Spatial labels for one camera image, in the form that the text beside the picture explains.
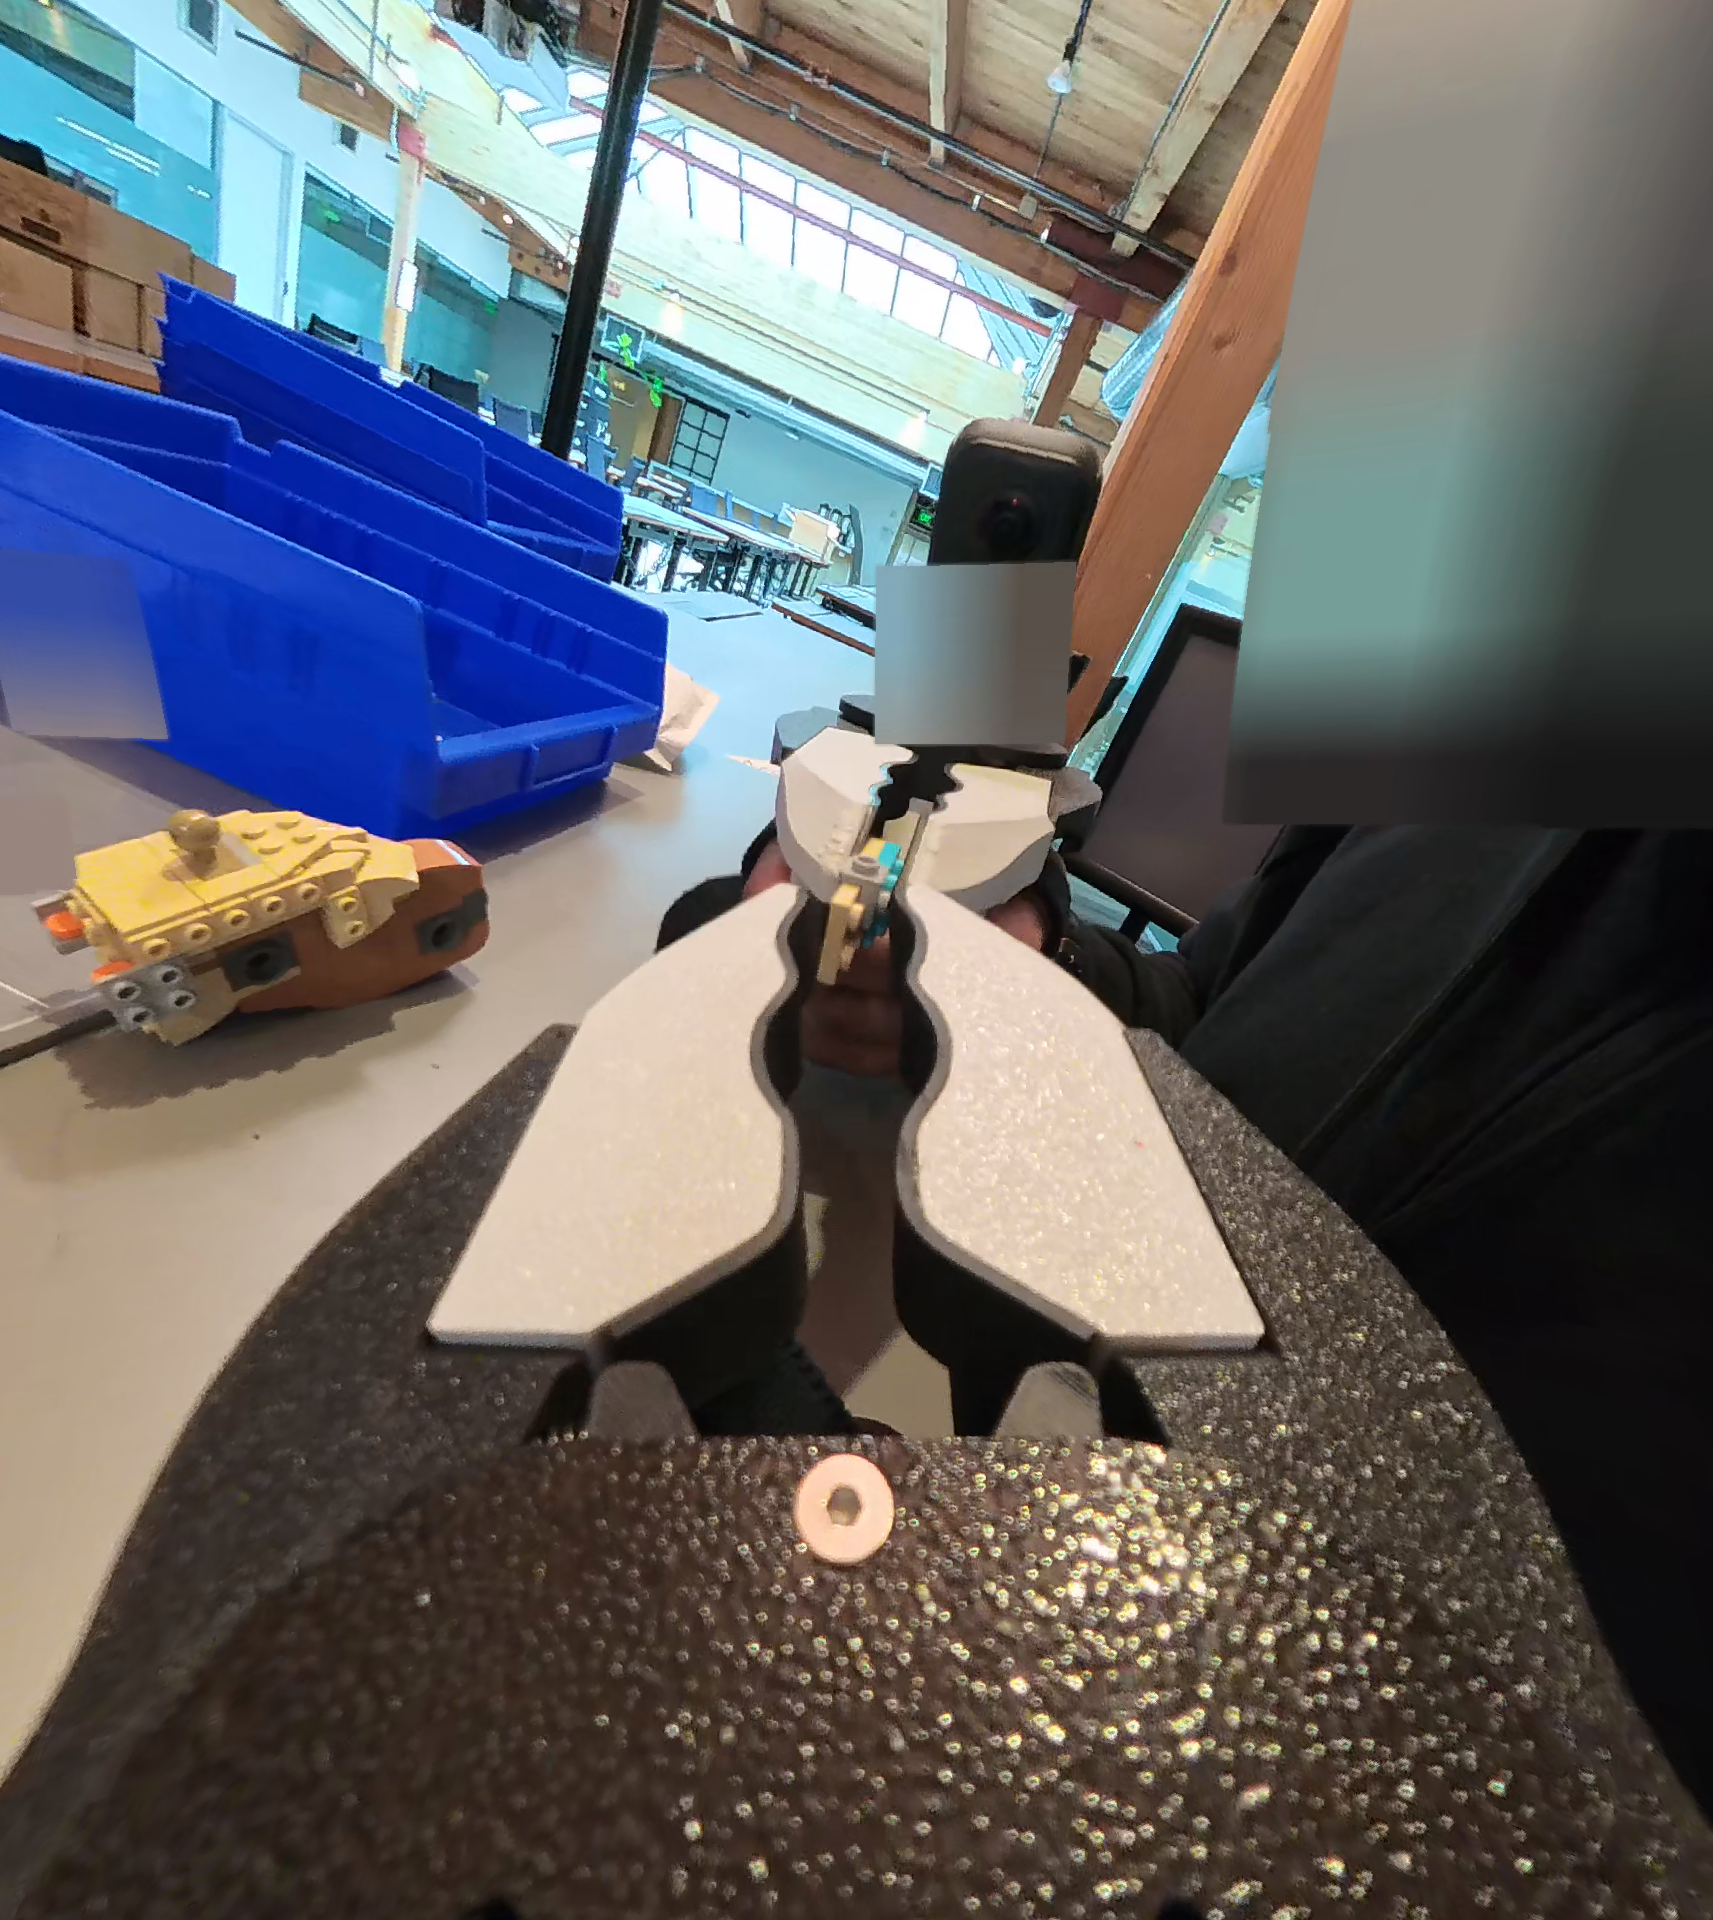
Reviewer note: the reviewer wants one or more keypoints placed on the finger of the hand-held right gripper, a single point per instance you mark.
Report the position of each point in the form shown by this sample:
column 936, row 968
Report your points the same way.
column 828, row 803
column 999, row 840

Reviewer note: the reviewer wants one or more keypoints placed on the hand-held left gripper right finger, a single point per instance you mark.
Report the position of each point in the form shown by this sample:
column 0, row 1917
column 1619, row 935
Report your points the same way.
column 1068, row 1155

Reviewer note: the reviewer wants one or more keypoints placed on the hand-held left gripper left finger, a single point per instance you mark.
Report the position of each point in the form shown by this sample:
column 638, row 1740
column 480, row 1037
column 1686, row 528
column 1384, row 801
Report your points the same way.
column 647, row 1140

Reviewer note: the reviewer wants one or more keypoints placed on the tan square brick plate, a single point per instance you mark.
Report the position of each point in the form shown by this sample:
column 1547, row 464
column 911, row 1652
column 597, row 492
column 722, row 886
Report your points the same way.
column 842, row 930

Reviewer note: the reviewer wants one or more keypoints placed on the person's right forearm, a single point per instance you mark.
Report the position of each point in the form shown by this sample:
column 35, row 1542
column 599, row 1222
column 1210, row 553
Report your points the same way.
column 1171, row 990

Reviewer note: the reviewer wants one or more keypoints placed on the grey desk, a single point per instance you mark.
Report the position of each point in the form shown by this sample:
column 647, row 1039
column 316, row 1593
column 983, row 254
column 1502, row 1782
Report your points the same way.
column 120, row 1274

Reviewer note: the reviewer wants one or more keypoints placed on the person's right hand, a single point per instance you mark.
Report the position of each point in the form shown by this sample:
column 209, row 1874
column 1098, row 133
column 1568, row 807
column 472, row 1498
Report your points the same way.
column 849, row 1035

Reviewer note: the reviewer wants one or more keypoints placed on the white printed paper bag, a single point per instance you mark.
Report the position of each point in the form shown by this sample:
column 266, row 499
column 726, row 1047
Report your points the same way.
column 684, row 721

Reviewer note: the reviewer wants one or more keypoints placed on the black monitor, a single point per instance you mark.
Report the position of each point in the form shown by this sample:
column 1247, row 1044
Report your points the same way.
column 1187, row 751

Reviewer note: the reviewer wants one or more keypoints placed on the wooden support beam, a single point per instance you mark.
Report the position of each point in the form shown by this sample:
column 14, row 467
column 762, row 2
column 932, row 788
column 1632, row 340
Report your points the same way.
column 1187, row 375

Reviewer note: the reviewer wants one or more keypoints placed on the background work tables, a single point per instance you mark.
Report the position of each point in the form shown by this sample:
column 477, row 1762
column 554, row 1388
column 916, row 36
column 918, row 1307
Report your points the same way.
column 708, row 540

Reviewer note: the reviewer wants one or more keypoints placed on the hanging light bulb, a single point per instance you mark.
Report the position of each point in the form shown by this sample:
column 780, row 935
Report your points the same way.
column 1063, row 75

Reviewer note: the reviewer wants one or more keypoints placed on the tan brown brick ship model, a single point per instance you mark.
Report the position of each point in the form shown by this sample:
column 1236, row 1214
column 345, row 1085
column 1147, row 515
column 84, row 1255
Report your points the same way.
column 256, row 871

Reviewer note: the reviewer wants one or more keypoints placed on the large blue plastic bin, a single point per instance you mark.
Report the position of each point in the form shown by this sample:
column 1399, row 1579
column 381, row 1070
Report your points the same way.
column 270, row 631

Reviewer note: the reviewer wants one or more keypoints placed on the stack of cardboard boxes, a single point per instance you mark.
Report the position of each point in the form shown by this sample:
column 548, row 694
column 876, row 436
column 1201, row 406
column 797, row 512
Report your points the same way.
column 30, row 211

